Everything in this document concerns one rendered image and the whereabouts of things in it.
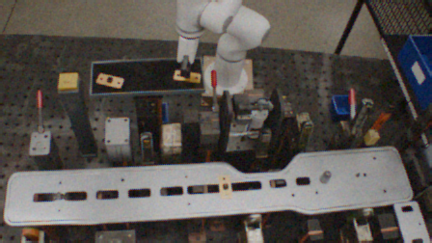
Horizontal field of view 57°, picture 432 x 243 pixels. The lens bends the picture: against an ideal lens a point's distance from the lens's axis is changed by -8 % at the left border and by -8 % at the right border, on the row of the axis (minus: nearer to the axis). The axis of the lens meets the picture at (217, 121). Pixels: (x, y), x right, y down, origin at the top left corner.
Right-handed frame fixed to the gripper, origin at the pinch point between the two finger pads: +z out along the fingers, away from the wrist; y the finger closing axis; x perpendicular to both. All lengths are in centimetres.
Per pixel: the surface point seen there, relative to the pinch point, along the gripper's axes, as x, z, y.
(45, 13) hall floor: -131, 123, -131
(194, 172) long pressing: 7.5, 22.9, 25.0
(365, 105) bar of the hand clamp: 59, 2, 2
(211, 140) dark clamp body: 11.3, 19.3, 14.2
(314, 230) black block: 49, 24, 38
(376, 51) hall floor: 127, 123, -151
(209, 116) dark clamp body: 9.3, 15.4, 7.6
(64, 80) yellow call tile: -39.1, 6.8, 9.3
